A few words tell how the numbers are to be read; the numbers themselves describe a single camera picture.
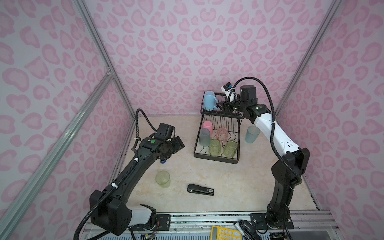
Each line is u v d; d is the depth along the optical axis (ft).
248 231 2.21
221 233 2.26
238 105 2.27
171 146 2.21
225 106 2.41
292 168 1.59
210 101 2.98
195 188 2.63
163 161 3.12
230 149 2.98
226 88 2.29
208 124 3.21
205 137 3.28
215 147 3.03
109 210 1.27
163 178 2.81
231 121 3.73
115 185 1.35
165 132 1.99
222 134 3.23
